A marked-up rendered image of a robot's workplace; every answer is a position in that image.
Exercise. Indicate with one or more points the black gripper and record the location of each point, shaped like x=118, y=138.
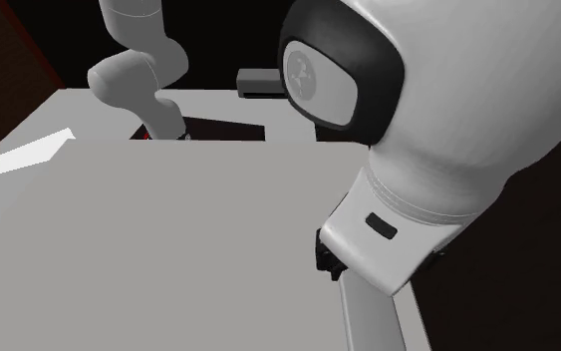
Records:
x=327, y=260

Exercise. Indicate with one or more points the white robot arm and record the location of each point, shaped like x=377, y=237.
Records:
x=459, y=102

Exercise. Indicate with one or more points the grey rectangular box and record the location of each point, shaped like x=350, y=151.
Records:
x=258, y=80

